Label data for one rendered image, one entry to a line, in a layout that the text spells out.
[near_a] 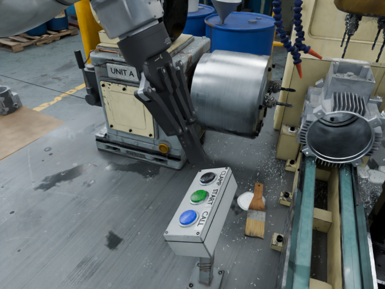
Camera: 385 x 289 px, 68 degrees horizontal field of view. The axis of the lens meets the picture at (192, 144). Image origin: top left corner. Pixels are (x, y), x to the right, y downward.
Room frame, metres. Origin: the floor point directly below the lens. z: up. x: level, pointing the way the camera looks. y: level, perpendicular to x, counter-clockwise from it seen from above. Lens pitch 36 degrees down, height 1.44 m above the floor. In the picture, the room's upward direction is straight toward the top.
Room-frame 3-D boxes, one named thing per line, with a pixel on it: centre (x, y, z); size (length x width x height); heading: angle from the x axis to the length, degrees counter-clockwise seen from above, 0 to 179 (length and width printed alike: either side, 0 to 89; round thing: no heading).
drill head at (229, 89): (0.82, -0.08, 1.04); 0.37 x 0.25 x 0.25; 69
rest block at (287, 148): (0.80, -0.33, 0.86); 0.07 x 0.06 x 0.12; 69
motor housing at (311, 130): (0.69, -0.41, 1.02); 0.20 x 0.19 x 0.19; 159
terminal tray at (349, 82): (0.73, -0.43, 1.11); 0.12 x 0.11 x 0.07; 159
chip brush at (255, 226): (0.55, -0.19, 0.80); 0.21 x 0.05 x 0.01; 166
